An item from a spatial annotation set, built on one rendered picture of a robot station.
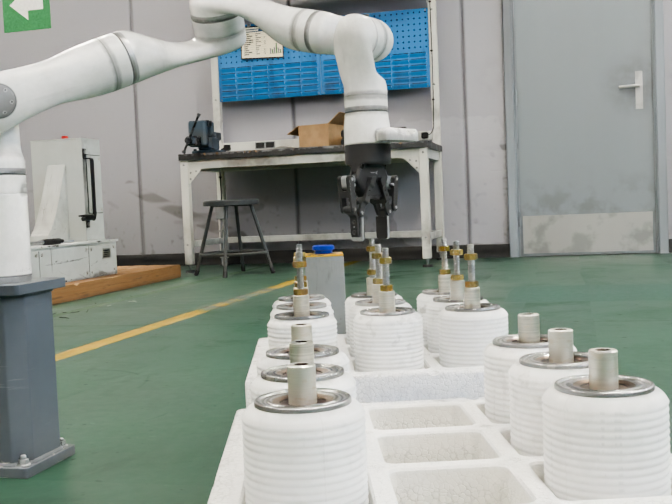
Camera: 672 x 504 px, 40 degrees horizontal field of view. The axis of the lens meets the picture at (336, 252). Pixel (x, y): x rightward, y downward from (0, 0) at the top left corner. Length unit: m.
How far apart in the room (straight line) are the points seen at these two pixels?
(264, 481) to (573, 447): 0.23
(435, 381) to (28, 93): 0.78
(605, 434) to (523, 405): 0.14
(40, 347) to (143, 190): 5.40
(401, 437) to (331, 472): 0.23
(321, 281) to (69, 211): 3.42
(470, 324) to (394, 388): 0.13
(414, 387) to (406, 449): 0.31
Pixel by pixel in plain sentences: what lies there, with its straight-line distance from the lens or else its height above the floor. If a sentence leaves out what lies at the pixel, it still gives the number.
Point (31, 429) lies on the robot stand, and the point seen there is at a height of 0.07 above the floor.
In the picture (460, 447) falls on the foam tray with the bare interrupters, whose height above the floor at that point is 0.16.
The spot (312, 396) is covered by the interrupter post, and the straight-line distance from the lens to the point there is 0.71.
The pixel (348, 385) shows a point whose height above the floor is 0.24.
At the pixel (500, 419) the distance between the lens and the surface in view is 0.96.
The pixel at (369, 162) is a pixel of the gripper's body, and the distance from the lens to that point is 1.46.
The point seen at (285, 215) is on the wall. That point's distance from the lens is 6.52.
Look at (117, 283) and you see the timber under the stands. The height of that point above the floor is 0.04.
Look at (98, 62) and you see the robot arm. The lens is 1.58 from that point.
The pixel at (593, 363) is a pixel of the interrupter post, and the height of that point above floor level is 0.27.
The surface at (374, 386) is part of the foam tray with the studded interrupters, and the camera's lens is 1.20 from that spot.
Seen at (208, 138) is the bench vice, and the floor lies 0.85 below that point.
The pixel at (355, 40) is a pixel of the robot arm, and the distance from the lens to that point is 1.47.
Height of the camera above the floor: 0.40
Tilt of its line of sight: 3 degrees down
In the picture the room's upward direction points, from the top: 2 degrees counter-clockwise
